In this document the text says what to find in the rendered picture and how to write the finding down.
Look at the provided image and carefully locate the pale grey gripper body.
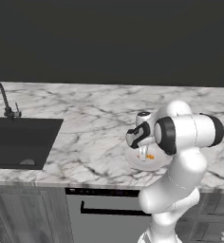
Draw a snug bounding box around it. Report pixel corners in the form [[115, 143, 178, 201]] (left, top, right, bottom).
[[138, 144, 149, 162]]

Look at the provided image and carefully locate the orange meat piece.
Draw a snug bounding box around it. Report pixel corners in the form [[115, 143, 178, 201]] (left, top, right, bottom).
[[136, 153, 156, 160]]

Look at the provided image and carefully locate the white round plate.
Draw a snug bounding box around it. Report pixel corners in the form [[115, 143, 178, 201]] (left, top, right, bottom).
[[124, 145, 174, 173]]

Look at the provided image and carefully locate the grey wooden drawer front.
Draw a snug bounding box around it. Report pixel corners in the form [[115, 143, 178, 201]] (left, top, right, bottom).
[[197, 193, 224, 220], [188, 220, 224, 243]]

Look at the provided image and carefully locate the grey dishwasher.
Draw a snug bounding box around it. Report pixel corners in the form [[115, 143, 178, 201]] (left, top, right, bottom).
[[65, 187, 154, 243]]

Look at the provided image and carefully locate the black sink basin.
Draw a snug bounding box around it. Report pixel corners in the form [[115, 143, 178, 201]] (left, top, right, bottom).
[[0, 117, 65, 171]]

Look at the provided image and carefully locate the grey wooden cupboard door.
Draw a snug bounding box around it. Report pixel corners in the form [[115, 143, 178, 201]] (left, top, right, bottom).
[[0, 186, 68, 243]]

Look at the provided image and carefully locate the black curved tap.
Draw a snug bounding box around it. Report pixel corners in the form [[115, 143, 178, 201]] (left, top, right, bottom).
[[0, 80, 23, 121]]

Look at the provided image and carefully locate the black dishwasher handle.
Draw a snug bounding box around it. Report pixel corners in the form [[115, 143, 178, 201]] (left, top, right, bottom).
[[80, 199, 152, 217]]

